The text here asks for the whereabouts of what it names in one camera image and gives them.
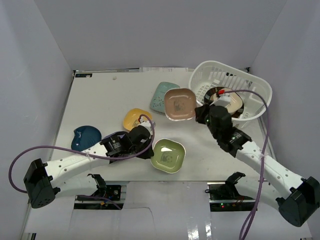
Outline green square panda plate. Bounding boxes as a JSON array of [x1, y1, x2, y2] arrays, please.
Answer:
[[150, 138, 186, 174]]

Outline brown square plate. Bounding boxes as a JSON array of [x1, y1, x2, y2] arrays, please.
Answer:
[[164, 88, 197, 121]]

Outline yellow square panda plate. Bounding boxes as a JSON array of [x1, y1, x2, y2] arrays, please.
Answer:
[[122, 108, 153, 131]]

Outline round black rimmed plate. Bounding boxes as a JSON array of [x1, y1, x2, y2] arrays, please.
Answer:
[[203, 86, 244, 118]]

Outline cream square panda plate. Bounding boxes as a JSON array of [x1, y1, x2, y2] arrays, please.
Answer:
[[227, 92, 243, 115]]

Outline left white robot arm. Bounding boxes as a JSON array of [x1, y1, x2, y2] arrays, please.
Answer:
[[23, 125, 154, 209]]

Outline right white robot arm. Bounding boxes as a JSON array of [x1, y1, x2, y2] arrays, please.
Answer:
[[195, 104, 320, 227]]

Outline white plastic basket bin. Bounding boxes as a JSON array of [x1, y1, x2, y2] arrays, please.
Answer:
[[188, 60, 273, 129]]

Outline teal rectangular plate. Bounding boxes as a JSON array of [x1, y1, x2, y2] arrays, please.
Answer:
[[149, 81, 180, 114]]

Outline dark blue leaf dish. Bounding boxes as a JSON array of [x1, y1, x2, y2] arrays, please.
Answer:
[[71, 125, 102, 152]]

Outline papers at table back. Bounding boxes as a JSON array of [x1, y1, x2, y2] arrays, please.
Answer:
[[139, 67, 194, 73]]

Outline black label sticker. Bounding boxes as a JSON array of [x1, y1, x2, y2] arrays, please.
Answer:
[[74, 73, 93, 78]]

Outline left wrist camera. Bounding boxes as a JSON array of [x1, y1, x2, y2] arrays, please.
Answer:
[[139, 120, 156, 132]]

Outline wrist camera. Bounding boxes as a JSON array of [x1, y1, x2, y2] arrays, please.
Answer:
[[139, 120, 156, 132], [211, 91, 232, 108]]

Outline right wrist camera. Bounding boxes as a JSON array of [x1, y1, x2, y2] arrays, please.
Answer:
[[211, 91, 232, 108]]

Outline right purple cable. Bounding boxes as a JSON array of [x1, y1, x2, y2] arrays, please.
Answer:
[[221, 89, 270, 240]]

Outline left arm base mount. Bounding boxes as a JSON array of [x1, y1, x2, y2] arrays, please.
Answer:
[[75, 173, 124, 210]]

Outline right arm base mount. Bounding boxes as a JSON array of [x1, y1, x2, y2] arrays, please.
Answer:
[[204, 171, 255, 213]]

